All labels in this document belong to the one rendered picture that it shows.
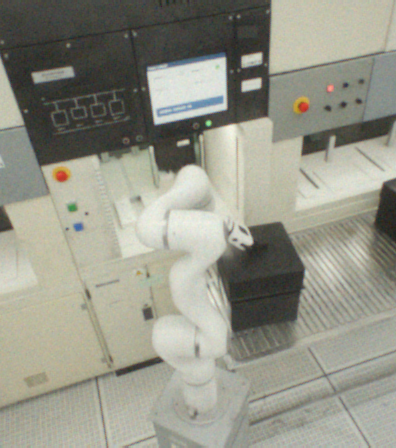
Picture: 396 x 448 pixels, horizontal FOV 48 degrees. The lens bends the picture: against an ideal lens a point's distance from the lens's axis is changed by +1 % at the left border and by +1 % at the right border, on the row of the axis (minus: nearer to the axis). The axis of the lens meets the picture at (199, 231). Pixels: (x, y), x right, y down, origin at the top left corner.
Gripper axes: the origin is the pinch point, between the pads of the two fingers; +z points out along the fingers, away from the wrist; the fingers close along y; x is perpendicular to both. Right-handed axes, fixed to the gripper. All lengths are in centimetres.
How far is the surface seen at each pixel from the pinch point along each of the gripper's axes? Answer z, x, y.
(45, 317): -34, 96, 22
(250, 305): 8.4, 16.0, -13.9
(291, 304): 22.9, 7.2, -13.7
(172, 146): -14, 15, 85
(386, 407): 122, 30, -22
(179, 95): -48, -20, 33
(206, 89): -41, -27, 34
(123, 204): -23, 48, 63
